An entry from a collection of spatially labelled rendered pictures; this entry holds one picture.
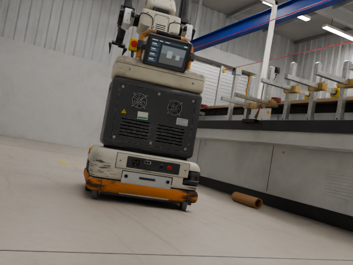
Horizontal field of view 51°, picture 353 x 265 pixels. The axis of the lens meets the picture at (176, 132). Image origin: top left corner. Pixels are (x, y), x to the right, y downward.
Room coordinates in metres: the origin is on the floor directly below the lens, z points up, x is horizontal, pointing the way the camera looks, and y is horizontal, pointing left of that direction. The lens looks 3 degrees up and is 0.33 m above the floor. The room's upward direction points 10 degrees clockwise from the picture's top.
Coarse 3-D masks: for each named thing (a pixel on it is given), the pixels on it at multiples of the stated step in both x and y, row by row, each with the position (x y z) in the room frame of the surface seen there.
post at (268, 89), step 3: (273, 66) 3.05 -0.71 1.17; (270, 69) 3.04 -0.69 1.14; (273, 69) 3.04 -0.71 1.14; (270, 72) 3.04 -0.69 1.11; (273, 72) 3.04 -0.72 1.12; (270, 75) 3.03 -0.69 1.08; (273, 75) 3.04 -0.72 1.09; (267, 78) 3.06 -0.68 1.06; (270, 78) 3.03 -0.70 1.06; (267, 87) 3.04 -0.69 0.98; (270, 87) 3.04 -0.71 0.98; (267, 90) 3.04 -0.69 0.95; (270, 90) 3.04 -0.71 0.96; (267, 93) 3.03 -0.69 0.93; (270, 93) 3.04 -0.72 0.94; (267, 96) 3.03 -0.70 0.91; (270, 96) 3.04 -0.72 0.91; (264, 99) 3.06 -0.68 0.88; (267, 99) 3.03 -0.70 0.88; (264, 108) 3.04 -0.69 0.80
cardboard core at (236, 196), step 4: (236, 192) 3.06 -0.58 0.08; (232, 196) 3.07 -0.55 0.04; (236, 196) 3.02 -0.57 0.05; (240, 196) 2.98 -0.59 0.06; (244, 196) 2.95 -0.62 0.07; (248, 196) 2.91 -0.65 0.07; (252, 196) 2.91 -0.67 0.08; (236, 200) 3.03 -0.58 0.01; (240, 200) 2.97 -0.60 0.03; (244, 200) 2.92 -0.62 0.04; (248, 200) 2.88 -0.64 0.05; (252, 200) 2.84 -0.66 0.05; (256, 200) 2.82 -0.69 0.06; (260, 200) 2.85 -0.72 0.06; (244, 204) 2.95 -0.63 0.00; (248, 204) 2.88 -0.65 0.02; (252, 204) 2.84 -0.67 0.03; (256, 204) 2.89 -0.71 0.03; (260, 204) 2.86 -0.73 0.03; (256, 208) 2.82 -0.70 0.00
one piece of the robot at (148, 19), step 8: (144, 8) 2.41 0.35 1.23; (136, 16) 2.46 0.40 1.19; (144, 16) 2.40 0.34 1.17; (152, 16) 2.42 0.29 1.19; (160, 16) 2.43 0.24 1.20; (168, 16) 2.45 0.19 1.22; (136, 24) 2.48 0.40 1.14; (144, 24) 2.40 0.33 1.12; (152, 24) 2.41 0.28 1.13; (160, 24) 2.43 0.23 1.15; (168, 24) 2.45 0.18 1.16; (176, 24) 2.46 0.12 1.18; (168, 32) 2.43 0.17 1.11; (176, 32) 2.46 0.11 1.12; (144, 40) 2.46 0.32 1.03
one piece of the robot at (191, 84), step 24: (192, 48) 2.16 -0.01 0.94; (120, 72) 2.04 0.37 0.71; (144, 72) 2.07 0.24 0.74; (168, 72) 2.11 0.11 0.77; (192, 72) 2.16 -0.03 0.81; (120, 96) 2.04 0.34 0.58; (144, 96) 2.08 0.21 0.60; (168, 96) 2.11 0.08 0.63; (192, 96) 2.15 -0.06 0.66; (120, 120) 2.05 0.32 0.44; (144, 120) 2.08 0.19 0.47; (168, 120) 2.12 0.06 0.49; (192, 120) 2.16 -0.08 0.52; (120, 144) 2.06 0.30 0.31; (144, 144) 2.09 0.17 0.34; (168, 144) 2.13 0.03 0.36; (192, 144) 2.17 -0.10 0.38
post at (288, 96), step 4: (292, 64) 2.82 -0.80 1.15; (296, 64) 2.82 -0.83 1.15; (292, 68) 2.81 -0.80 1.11; (292, 72) 2.81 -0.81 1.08; (288, 80) 2.83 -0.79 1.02; (288, 84) 2.82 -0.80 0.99; (292, 84) 2.81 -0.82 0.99; (288, 96) 2.81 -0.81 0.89; (288, 100) 2.81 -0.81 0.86; (284, 104) 2.83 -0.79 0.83; (288, 104) 2.81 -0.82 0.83; (284, 108) 2.83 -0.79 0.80; (288, 108) 2.81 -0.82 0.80; (284, 112) 2.82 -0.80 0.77; (288, 112) 2.82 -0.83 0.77; (284, 116) 2.82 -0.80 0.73; (288, 116) 2.82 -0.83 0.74
